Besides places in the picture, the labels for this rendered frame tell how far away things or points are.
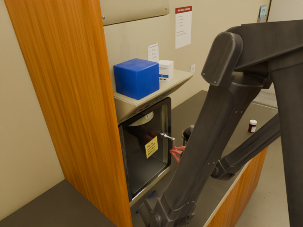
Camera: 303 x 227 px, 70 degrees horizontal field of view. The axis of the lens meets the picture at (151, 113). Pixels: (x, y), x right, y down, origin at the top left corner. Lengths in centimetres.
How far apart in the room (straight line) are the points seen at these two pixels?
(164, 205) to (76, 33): 44
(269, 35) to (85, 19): 38
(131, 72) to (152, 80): 8
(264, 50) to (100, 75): 38
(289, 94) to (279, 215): 216
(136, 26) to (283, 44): 54
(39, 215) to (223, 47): 106
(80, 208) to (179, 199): 73
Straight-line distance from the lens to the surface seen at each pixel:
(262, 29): 29
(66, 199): 119
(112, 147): 66
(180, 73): 84
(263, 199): 247
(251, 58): 29
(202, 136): 37
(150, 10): 79
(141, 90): 63
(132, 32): 73
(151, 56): 80
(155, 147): 98
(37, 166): 121
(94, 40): 53
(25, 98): 105
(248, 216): 230
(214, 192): 114
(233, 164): 86
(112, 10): 68
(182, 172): 43
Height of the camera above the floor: 179
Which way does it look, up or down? 30 degrees down
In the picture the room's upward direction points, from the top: 3 degrees counter-clockwise
